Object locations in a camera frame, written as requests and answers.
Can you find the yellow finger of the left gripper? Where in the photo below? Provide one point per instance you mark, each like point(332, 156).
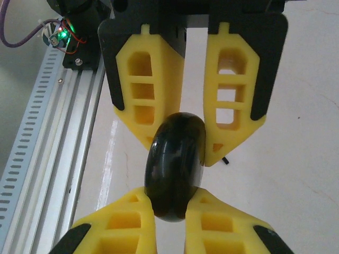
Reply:
point(238, 79)
point(164, 87)

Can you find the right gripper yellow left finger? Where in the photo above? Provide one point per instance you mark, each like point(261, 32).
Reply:
point(148, 238)

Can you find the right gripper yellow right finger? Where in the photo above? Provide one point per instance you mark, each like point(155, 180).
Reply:
point(193, 238)

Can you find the black glossy earbud charging case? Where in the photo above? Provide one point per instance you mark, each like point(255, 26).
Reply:
point(174, 164)

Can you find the circuit board with green LED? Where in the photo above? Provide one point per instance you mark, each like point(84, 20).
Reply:
point(54, 38)

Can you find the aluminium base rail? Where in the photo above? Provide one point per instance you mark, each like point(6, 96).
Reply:
point(74, 119)

